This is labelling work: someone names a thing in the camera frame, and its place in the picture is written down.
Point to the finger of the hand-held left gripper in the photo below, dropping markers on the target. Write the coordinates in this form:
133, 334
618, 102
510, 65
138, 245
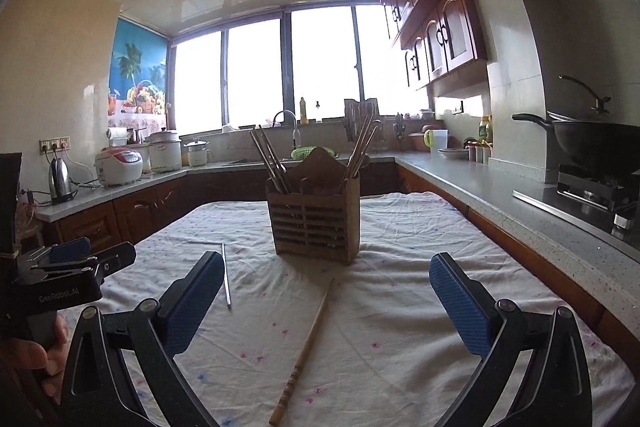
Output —
70, 249
112, 257

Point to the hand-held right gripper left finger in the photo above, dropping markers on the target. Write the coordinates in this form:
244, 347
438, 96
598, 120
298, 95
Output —
197, 302

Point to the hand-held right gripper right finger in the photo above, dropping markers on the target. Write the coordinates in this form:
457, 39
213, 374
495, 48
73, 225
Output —
460, 307

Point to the silver metal chopstick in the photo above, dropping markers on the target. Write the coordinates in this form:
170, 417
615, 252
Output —
226, 277

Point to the bamboo chopstick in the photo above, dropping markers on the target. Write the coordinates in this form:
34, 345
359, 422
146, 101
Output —
301, 357

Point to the wooden chopstick holder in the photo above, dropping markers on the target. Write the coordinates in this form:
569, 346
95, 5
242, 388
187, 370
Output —
312, 222

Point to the bunch of wooden chopsticks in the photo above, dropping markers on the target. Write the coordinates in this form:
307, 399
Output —
356, 162

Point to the person's left hand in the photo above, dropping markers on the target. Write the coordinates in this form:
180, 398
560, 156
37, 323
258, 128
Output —
25, 354

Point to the steel electric kettle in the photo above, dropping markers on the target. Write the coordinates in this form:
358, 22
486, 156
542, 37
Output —
61, 179

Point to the floral tablecloth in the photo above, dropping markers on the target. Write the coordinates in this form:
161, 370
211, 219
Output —
390, 357

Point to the red white rice cooker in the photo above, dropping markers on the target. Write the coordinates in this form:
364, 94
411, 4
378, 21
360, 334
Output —
119, 167

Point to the large white cooking pot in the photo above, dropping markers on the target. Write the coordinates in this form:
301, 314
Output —
165, 152

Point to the paper towel roll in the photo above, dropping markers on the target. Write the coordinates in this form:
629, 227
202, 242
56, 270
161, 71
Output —
118, 138

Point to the small white electric pot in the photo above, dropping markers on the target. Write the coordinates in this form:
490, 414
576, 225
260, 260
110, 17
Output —
198, 153

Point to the floral cloth panel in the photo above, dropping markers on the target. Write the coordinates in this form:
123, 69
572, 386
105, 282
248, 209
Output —
135, 121

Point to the steel kitchen sink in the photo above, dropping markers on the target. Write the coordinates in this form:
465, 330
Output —
250, 162

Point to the shallow plate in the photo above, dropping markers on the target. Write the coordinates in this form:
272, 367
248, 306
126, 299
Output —
452, 153

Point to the row of seasoning jars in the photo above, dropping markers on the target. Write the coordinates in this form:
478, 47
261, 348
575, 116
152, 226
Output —
480, 153

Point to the pink plastic basin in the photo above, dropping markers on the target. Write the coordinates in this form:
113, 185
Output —
417, 138

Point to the white dishcloth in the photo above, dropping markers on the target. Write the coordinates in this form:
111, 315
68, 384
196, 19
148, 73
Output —
230, 127

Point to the steel gas stove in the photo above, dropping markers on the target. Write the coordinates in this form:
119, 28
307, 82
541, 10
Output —
595, 194

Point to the green label bottle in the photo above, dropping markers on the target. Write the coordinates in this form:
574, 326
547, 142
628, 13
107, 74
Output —
482, 129

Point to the yellow oil bottle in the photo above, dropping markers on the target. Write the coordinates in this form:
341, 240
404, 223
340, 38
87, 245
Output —
490, 129

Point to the green plastic basket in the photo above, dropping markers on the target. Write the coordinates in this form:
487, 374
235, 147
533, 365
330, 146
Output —
310, 152

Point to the curved steel faucet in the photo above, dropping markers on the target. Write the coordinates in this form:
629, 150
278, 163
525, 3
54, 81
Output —
295, 137

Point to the black wok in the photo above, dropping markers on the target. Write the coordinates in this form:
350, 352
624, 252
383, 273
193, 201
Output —
595, 144

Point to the dish rack with boards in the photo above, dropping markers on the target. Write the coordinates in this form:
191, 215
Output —
361, 117

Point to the yellow dish soap bottle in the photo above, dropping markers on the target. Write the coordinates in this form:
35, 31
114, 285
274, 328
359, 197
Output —
303, 112

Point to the large kitchen window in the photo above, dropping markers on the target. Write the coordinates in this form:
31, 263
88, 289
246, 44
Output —
320, 67

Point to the triple wall outlet strip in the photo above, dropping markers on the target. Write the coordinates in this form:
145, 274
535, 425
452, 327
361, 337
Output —
55, 144

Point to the beach fruit wall poster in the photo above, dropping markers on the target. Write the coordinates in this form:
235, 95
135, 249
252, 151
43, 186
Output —
137, 67

